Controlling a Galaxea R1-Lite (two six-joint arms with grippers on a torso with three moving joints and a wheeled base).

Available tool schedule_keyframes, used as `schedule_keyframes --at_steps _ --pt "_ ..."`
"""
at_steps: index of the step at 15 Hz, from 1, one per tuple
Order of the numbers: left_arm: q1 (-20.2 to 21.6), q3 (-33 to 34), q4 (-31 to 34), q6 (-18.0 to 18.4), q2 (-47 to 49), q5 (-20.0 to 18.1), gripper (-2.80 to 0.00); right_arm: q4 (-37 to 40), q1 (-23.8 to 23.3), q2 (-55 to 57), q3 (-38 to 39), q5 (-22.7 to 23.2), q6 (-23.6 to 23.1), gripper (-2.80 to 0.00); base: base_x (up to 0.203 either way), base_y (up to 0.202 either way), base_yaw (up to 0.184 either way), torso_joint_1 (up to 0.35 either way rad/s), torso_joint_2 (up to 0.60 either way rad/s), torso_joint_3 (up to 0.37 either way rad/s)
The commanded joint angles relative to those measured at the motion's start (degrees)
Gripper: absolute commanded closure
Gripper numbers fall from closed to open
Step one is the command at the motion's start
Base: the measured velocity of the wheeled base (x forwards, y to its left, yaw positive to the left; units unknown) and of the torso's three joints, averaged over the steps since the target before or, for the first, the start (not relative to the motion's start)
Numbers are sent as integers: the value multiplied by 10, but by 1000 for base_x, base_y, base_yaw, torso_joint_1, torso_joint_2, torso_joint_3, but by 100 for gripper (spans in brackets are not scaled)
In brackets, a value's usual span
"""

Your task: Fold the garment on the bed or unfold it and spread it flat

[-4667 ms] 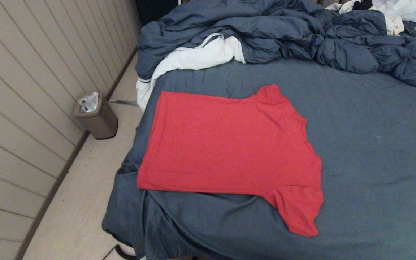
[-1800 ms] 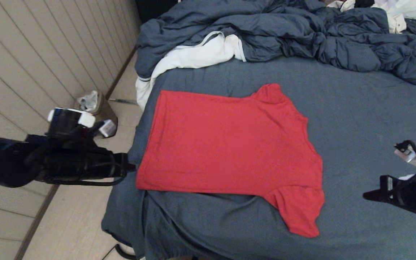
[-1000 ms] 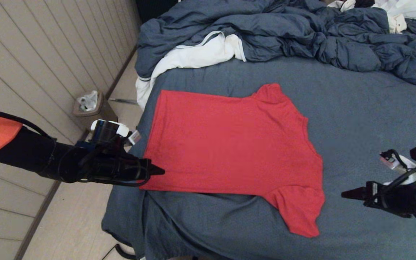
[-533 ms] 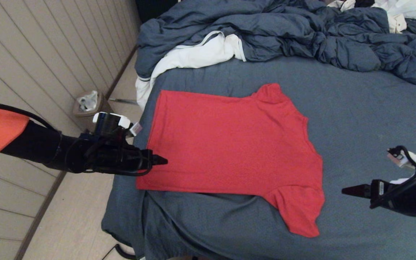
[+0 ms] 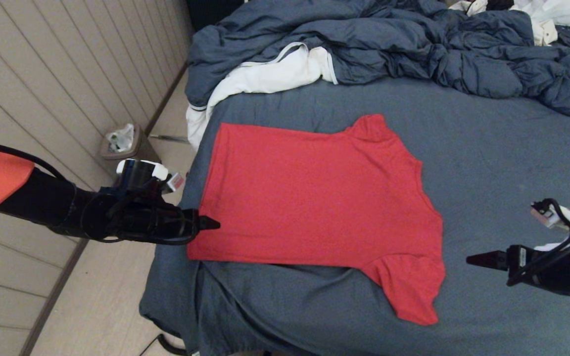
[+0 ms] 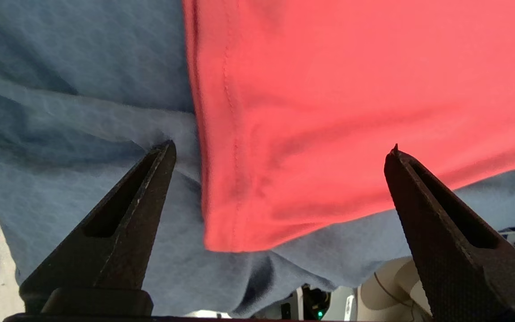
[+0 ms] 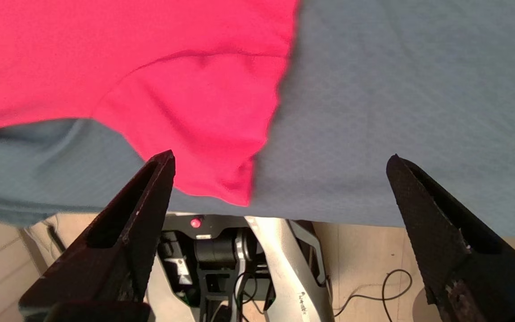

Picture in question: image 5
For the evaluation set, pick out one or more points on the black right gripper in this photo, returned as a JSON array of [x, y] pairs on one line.
[[547, 272]]

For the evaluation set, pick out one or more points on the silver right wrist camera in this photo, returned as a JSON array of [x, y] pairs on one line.
[[542, 216]]

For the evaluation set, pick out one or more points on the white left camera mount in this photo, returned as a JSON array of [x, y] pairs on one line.
[[160, 171]]

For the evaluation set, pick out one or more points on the brown trash bin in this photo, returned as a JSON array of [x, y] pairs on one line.
[[145, 151]]

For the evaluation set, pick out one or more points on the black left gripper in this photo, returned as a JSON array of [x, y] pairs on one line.
[[151, 222]]

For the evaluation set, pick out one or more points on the dark furniture panel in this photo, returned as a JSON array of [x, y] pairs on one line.
[[211, 12]]

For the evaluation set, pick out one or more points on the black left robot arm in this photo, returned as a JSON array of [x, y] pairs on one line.
[[42, 202]]

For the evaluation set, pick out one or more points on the white cloth with dark stripe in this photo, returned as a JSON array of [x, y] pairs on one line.
[[275, 74]]

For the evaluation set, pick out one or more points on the red t-shirt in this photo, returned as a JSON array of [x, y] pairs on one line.
[[314, 198]]

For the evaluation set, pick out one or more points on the white crumpled garment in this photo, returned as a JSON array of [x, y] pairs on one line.
[[562, 11]]

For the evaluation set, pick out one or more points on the crumpled blue duvet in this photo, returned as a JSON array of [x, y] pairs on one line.
[[389, 44]]

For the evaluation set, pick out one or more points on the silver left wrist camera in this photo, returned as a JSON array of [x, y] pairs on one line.
[[176, 182]]

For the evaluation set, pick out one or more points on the small black garment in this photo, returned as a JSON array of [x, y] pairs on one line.
[[498, 4]]

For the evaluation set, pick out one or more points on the thin metal rod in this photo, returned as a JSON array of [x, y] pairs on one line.
[[168, 138]]

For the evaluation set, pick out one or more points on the white plastic bin bag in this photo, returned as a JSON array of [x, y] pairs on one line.
[[121, 140]]

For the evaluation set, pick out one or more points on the dark rounded metal frame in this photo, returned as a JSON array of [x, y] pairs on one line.
[[165, 346]]

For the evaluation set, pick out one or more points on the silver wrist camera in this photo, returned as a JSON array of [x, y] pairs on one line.
[[176, 182], [542, 216]]

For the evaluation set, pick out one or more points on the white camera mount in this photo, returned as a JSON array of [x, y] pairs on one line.
[[569, 217], [160, 171]]

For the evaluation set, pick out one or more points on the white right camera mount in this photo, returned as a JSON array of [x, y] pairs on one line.
[[569, 217]]

